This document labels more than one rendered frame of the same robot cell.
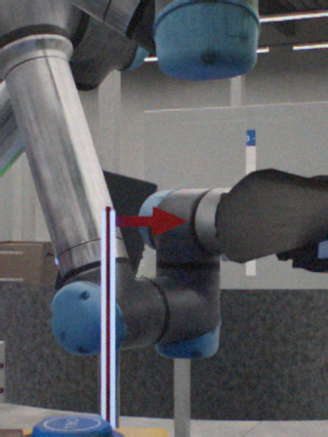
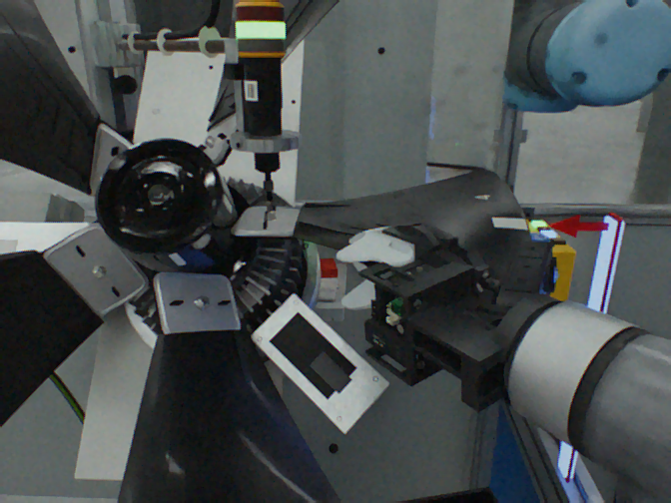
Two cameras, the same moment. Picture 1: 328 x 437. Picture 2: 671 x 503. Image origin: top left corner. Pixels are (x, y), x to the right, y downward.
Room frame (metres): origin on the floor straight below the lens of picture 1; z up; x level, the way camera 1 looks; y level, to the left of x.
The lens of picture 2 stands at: (1.21, -0.19, 1.35)
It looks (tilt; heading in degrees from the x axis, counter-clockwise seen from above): 21 degrees down; 185
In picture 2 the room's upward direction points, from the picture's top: straight up
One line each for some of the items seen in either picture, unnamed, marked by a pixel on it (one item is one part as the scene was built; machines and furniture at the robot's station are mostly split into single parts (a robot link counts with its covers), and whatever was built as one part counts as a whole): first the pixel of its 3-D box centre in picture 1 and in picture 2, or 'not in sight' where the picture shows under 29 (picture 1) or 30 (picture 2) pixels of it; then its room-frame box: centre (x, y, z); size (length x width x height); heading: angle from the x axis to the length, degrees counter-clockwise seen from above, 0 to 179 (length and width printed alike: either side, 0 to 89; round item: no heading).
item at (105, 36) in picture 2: not in sight; (116, 45); (0.19, -0.68, 1.35); 0.10 x 0.07 x 0.09; 37
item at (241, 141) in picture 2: not in sight; (259, 94); (0.68, -0.31, 1.31); 0.09 x 0.07 x 0.10; 37
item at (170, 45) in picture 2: not in sight; (166, 46); (0.45, -0.49, 1.35); 0.54 x 0.01 x 0.01; 37
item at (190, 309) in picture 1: (178, 308); not in sight; (0.99, -0.02, 1.07); 0.11 x 0.08 x 0.11; 138
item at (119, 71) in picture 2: not in sight; (125, 80); (0.22, -0.66, 1.29); 0.05 x 0.04 x 0.05; 37
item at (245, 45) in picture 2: not in sight; (262, 45); (0.69, -0.30, 1.35); 0.04 x 0.04 x 0.01
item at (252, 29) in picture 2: not in sight; (261, 30); (0.69, -0.30, 1.36); 0.04 x 0.04 x 0.01
